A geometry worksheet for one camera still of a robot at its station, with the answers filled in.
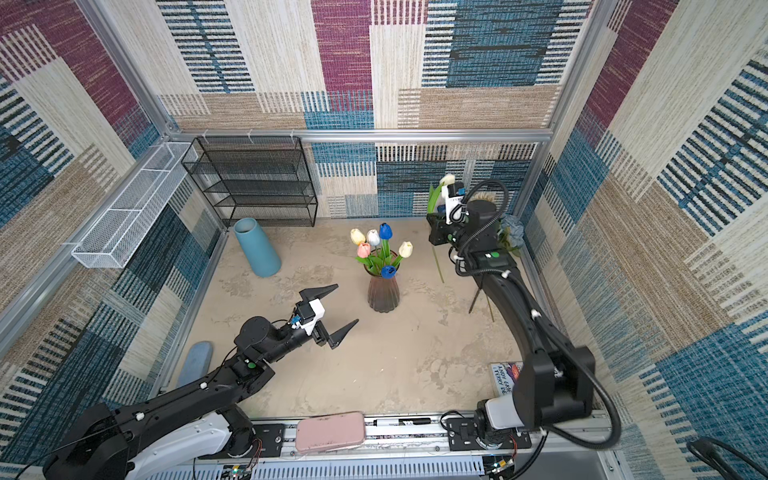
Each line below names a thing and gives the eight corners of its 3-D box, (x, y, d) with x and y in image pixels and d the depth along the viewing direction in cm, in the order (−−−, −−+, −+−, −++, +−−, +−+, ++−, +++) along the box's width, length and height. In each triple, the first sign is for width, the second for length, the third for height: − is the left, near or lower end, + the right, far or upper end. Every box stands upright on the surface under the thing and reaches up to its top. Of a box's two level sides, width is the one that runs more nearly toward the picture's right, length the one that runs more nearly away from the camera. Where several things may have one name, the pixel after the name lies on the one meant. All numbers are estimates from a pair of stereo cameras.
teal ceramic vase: (254, 277, 106) (229, 237, 90) (260, 259, 111) (237, 217, 95) (277, 277, 106) (256, 236, 90) (282, 258, 111) (264, 217, 95)
